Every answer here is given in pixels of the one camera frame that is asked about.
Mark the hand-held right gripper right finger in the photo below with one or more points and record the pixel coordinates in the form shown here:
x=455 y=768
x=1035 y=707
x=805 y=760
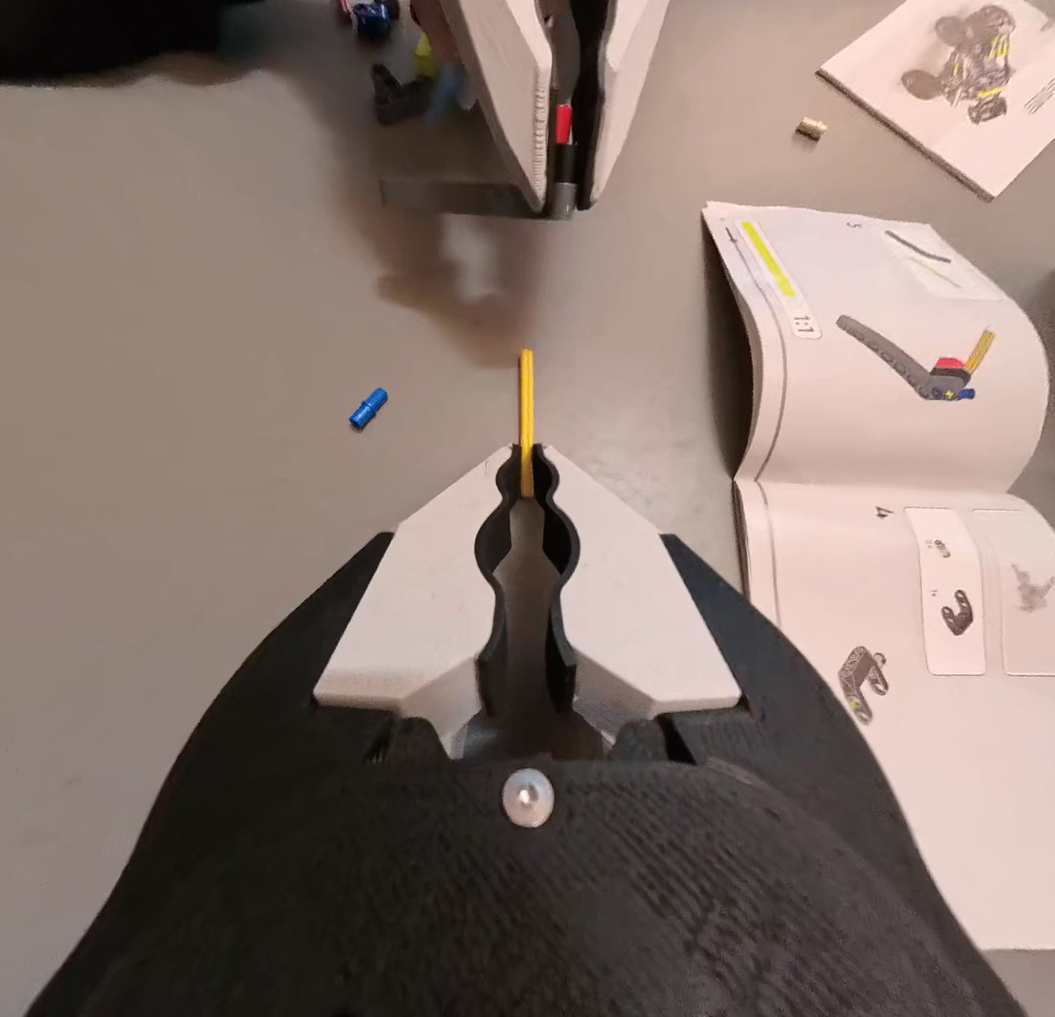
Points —
x=647 y=613

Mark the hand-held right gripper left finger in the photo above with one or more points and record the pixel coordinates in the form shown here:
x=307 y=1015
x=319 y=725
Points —
x=396 y=613

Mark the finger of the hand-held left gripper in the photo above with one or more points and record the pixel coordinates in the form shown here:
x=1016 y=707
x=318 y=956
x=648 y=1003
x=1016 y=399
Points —
x=494 y=52
x=639 y=36

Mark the grey lego beam assembly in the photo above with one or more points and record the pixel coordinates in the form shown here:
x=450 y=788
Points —
x=461 y=196

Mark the yellow lego axle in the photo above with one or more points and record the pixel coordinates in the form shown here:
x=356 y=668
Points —
x=527 y=407

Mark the person's left forearm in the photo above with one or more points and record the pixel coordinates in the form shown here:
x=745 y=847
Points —
x=124 y=11

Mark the light blue lego piece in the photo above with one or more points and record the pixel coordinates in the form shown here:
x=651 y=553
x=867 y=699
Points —
x=449 y=89

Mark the yellow-green lego piece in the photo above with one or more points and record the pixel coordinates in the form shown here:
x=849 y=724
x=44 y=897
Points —
x=424 y=56

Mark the black lego connector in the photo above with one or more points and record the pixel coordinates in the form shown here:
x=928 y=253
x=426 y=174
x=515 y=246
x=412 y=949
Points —
x=396 y=93

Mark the blue lego connector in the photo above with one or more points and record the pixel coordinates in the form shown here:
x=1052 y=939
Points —
x=375 y=19

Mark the tan lego pin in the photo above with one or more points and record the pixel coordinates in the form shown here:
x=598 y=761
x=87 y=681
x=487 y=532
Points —
x=812 y=128

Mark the blue lego pin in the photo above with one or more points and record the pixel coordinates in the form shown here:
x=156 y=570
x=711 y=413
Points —
x=368 y=408

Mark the small white lego leaflet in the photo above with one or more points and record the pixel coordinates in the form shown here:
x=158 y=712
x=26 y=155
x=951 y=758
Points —
x=898 y=69

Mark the open lego instruction booklet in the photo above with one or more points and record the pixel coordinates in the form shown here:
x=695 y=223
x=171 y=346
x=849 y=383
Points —
x=865 y=431

